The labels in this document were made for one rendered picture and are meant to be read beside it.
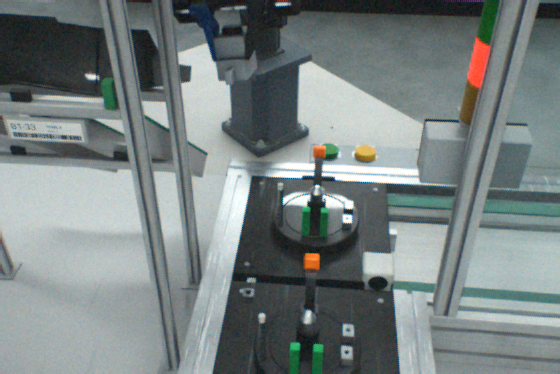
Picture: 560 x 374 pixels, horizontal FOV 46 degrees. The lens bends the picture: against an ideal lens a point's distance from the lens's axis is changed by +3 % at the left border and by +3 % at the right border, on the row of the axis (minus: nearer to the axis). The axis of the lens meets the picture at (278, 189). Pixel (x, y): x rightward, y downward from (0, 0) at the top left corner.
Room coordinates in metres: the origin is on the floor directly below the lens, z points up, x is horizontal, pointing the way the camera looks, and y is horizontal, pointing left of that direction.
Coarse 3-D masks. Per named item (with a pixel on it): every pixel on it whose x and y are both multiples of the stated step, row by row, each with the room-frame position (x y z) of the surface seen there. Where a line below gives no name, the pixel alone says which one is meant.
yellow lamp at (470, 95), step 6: (468, 84) 0.66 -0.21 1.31; (468, 90) 0.65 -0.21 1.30; (474, 90) 0.65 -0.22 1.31; (468, 96) 0.65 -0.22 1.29; (474, 96) 0.64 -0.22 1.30; (462, 102) 0.66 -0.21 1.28; (468, 102) 0.65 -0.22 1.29; (474, 102) 0.64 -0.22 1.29; (462, 108) 0.66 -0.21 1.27; (468, 108) 0.65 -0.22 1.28; (474, 108) 0.64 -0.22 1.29; (462, 114) 0.65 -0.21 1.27; (468, 114) 0.65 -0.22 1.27; (462, 120) 0.65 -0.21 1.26; (468, 120) 0.64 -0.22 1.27
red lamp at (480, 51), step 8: (480, 48) 0.65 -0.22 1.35; (488, 48) 0.64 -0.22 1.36; (472, 56) 0.66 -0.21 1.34; (480, 56) 0.65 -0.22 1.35; (472, 64) 0.66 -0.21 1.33; (480, 64) 0.64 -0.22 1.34; (472, 72) 0.65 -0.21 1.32; (480, 72) 0.64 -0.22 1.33; (472, 80) 0.65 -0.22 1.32; (480, 80) 0.64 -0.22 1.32
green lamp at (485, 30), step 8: (488, 0) 0.65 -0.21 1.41; (496, 0) 0.64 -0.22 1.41; (488, 8) 0.65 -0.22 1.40; (496, 8) 0.64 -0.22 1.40; (488, 16) 0.65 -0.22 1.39; (480, 24) 0.66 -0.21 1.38; (488, 24) 0.65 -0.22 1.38; (480, 32) 0.66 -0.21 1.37; (488, 32) 0.64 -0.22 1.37; (480, 40) 0.65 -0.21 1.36; (488, 40) 0.64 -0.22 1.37
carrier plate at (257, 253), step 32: (256, 192) 0.88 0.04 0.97; (288, 192) 0.88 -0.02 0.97; (352, 192) 0.88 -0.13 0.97; (384, 192) 0.88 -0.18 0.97; (256, 224) 0.79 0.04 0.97; (384, 224) 0.79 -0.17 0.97; (256, 256) 0.72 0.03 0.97; (288, 256) 0.72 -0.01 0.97; (320, 256) 0.72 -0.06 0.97; (352, 256) 0.72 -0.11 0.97; (352, 288) 0.67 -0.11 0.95
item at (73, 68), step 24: (0, 24) 0.69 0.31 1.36; (24, 24) 0.68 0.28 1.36; (48, 24) 0.68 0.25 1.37; (72, 24) 0.67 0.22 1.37; (0, 48) 0.68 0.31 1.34; (24, 48) 0.67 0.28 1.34; (48, 48) 0.67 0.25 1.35; (72, 48) 0.66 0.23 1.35; (96, 48) 0.66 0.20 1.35; (144, 48) 0.75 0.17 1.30; (0, 72) 0.67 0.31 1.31; (24, 72) 0.66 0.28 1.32; (48, 72) 0.66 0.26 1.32; (72, 72) 0.65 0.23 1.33; (96, 72) 0.65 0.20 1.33; (144, 72) 0.74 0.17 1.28
